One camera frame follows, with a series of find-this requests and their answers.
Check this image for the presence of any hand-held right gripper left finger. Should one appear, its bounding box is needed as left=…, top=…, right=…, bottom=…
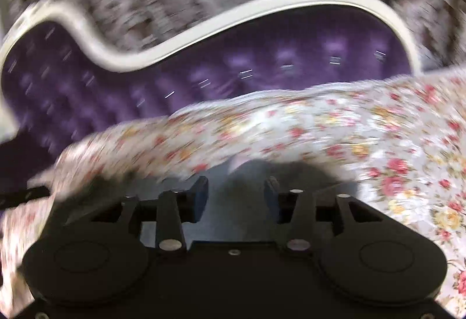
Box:
left=91, top=176, right=209, bottom=253

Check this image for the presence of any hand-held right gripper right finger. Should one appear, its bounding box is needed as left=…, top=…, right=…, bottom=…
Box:
left=264, top=176, right=379, bottom=251

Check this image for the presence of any grey argyle sweater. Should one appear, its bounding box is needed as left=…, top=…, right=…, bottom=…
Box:
left=84, top=157, right=359, bottom=243

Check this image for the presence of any floral blanket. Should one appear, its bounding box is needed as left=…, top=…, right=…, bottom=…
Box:
left=0, top=68, right=466, bottom=316

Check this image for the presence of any purple tufted sofa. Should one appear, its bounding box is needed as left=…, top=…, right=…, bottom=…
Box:
left=0, top=0, right=425, bottom=210

